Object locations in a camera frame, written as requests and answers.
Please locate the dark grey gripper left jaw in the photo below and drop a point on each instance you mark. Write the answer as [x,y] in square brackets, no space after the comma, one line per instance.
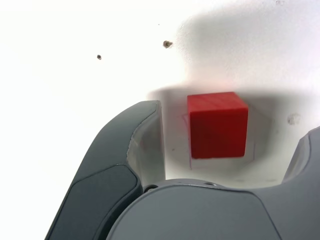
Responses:
[107,155]

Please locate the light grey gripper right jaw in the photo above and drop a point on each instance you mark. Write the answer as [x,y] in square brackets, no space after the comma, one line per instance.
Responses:
[200,215]

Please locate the red cube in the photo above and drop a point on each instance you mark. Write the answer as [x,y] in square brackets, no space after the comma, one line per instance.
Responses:
[217,130]

